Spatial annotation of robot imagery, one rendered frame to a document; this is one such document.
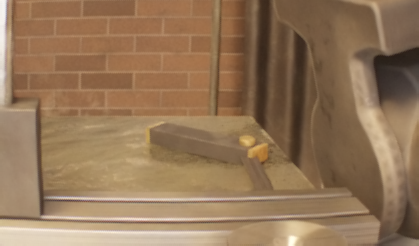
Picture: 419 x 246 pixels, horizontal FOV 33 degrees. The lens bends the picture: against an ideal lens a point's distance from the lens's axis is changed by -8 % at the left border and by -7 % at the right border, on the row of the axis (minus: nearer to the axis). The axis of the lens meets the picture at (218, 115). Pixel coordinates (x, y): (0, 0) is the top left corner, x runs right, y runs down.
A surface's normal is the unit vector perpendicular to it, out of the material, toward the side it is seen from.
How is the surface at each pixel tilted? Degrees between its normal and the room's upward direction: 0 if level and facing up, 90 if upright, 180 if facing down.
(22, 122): 90
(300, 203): 0
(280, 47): 89
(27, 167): 90
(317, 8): 105
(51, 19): 90
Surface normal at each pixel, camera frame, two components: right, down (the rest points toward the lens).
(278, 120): -0.69, 0.13
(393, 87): -0.66, -0.32
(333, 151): -0.91, 0.29
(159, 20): 0.16, 0.22
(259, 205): 0.04, -0.97
